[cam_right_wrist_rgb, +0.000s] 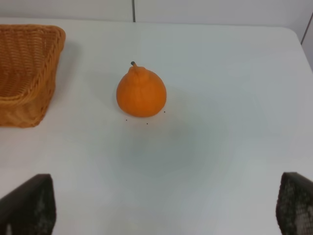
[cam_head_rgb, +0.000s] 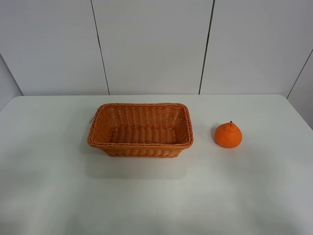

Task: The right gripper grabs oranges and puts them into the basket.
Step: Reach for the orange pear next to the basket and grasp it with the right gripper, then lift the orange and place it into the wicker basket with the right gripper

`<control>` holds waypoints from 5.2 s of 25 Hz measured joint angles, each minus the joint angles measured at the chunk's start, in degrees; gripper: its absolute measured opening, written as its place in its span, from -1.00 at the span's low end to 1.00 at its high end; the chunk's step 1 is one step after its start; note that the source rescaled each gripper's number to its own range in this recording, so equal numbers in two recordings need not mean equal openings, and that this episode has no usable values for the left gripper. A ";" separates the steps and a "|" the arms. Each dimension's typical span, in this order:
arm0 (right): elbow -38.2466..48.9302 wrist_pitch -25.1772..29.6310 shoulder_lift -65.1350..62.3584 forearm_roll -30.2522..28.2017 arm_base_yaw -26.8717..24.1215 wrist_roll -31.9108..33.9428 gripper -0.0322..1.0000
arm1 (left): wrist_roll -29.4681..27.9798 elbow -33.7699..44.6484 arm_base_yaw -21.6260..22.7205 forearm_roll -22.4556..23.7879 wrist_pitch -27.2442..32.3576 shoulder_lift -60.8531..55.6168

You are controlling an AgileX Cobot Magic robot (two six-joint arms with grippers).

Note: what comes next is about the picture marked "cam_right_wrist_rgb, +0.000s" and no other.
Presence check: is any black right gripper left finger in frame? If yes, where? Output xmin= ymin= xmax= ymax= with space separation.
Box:
xmin=0 ymin=174 xmax=57 ymax=235

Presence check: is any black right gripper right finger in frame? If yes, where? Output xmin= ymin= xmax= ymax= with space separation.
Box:
xmin=276 ymin=172 xmax=313 ymax=235

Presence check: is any orange with stem knob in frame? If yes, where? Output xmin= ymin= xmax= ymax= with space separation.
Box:
xmin=116 ymin=61 xmax=167 ymax=118

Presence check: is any orange wicker basket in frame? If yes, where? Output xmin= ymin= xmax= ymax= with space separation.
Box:
xmin=0 ymin=24 xmax=66 ymax=128

